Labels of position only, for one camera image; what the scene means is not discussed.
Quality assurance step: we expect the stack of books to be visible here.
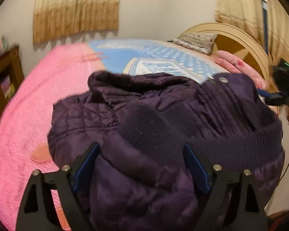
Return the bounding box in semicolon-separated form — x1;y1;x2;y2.
0;76;15;99

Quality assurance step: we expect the beige patterned window curtain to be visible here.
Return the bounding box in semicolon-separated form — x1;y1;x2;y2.
33;0;123;44

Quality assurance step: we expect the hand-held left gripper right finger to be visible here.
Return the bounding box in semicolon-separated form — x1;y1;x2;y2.
183;143;268;231

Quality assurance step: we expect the pink folded blanket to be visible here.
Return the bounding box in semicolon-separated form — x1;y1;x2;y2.
213;50;268;89

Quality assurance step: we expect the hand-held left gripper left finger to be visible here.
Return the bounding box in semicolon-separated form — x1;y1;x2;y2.
16;142;102;231

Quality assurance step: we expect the grey patterned pillow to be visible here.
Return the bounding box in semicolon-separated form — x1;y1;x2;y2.
171;32;218;55

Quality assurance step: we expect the pink blue printed bedsheet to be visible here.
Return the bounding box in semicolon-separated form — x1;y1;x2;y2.
0;39;232;231

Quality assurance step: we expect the long beige floral curtain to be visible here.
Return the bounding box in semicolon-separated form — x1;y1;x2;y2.
215;0;289;70

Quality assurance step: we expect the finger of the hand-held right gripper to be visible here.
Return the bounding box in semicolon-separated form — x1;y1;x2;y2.
256;89;286;106

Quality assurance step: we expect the cream wooden headboard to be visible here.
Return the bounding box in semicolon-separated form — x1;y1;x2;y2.
181;22;274;82

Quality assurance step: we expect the purple quilted jacket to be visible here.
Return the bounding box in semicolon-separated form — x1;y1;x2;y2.
48;70;286;231

